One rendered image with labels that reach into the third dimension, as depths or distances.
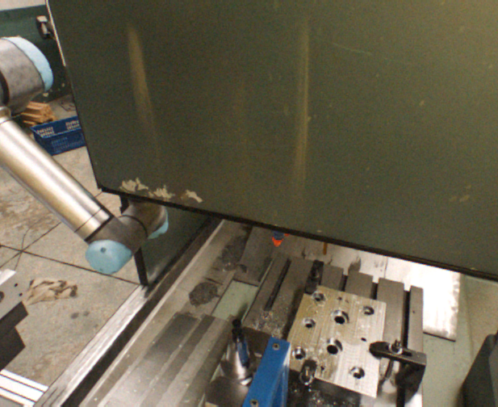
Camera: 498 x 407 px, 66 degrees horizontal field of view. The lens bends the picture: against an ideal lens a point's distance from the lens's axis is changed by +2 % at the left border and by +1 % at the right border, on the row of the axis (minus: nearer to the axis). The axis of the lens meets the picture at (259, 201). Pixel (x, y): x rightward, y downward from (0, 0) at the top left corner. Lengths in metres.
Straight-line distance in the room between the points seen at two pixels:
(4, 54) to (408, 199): 0.78
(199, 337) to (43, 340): 1.34
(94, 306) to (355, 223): 2.39
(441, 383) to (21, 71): 1.46
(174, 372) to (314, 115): 1.11
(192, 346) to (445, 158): 1.18
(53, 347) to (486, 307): 2.16
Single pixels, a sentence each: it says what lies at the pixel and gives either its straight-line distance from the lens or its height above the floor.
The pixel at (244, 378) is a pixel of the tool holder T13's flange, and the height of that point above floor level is 1.22.
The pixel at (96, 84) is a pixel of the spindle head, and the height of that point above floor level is 1.73.
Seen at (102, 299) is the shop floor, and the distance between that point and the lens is 2.65.
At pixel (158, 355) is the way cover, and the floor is 0.72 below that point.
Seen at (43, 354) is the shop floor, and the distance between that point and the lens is 2.51.
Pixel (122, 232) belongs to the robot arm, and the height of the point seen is 1.36.
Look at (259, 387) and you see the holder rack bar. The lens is 0.69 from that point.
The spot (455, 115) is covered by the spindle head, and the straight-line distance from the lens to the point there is 0.28.
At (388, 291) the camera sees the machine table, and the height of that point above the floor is 0.90.
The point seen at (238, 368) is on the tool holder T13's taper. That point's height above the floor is 1.24.
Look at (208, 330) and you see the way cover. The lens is 1.41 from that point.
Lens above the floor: 1.82
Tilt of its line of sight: 33 degrees down
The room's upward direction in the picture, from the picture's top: straight up
